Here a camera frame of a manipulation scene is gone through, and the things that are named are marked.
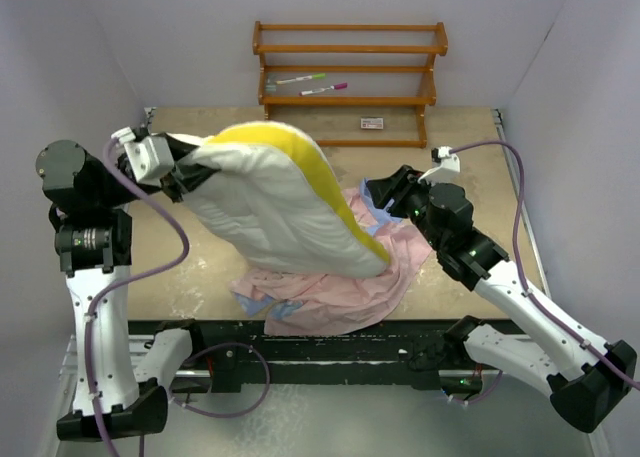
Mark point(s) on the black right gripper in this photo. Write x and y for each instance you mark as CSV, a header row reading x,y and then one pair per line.
x,y
398,186

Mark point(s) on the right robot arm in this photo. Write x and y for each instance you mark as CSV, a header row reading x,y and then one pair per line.
x,y
583,375

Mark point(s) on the white and yellow pillow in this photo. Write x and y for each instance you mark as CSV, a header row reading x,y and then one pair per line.
x,y
274,196

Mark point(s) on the white eraser box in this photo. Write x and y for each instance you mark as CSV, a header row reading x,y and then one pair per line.
x,y
372,123

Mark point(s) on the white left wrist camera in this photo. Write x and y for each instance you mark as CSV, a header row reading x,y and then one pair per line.
x,y
149,156

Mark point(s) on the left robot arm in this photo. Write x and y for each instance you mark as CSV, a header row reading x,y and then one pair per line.
x,y
114,398

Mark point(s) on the black table front rail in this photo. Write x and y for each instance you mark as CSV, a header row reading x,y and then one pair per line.
x,y
419,354

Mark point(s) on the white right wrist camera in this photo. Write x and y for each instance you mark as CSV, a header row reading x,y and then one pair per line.
x,y
445,166

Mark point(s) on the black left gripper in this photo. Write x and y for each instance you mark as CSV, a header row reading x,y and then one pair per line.
x,y
183,176

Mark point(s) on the wooden rack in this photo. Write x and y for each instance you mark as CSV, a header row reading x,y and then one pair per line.
x,y
384,65

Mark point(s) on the green capped marker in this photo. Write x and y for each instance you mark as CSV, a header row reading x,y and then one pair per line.
x,y
298,79

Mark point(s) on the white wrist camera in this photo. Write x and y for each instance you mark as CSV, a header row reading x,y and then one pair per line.
x,y
445,166
149,156

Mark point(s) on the blue and pink printed pillowcase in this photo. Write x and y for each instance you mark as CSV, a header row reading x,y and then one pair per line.
x,y
326,305

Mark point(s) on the magenta capped marker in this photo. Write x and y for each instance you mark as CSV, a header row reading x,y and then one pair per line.
x,y
320,90

